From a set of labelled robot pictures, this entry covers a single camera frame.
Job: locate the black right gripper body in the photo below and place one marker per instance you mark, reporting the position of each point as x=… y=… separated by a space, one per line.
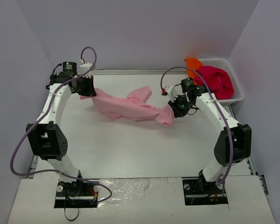
x=176 y=109

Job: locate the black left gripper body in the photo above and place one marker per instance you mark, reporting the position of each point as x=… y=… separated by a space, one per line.
x=88 y=87

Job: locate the pink t shirt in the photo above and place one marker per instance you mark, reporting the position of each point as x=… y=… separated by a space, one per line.
x=133 y=107

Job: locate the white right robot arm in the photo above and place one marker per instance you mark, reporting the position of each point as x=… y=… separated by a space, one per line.
x=234 y=139

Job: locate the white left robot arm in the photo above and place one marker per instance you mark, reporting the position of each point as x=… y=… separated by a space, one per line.
x=46 y=137

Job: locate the orange t shirt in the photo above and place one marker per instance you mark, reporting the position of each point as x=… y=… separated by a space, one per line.
x=192 y=67

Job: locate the magenta t shirt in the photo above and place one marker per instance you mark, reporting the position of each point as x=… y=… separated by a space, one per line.
x=218 y=81

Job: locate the white plastic basket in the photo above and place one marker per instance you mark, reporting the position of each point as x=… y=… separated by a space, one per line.
x=224 y=65

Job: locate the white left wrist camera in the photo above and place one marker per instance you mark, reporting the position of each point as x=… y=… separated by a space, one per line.
x=85 y=68

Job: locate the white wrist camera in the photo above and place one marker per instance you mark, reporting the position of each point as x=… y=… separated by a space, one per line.
x=85 y=68
x=168 y=91

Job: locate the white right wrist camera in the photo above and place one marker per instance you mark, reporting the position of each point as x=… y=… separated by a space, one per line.
x=168 y=91

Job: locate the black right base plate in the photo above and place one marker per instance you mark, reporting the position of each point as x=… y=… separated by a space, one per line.
x=194 y=195

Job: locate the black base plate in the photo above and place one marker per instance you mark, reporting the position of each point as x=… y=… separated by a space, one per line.
x=194 y=195
x=77 y=194

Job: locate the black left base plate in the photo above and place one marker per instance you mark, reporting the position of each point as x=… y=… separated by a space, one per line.
x=77 y=194

